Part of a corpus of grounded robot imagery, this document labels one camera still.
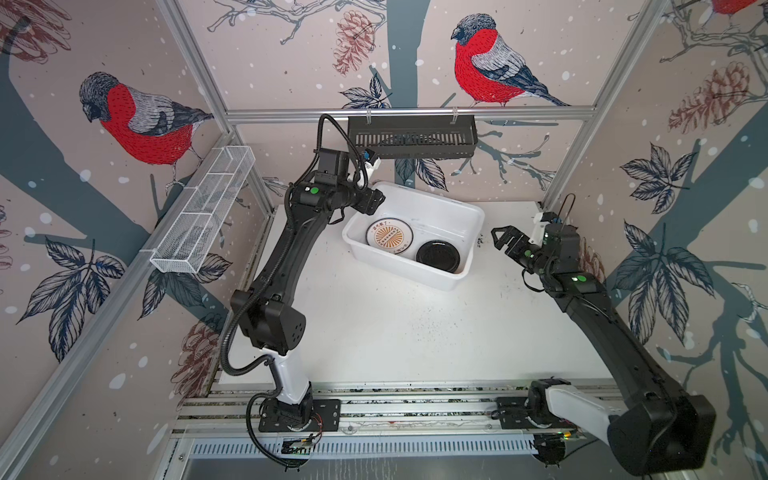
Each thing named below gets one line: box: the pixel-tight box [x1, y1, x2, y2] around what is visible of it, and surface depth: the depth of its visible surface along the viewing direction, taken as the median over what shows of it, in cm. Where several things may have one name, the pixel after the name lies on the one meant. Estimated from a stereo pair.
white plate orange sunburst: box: [365, 217, 415, 254], surface depth 112 cm
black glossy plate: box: [416, 239, 460, 273], surface depth 105 cm
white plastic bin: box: [342, 181, 485, 292], surface depth 106 cm
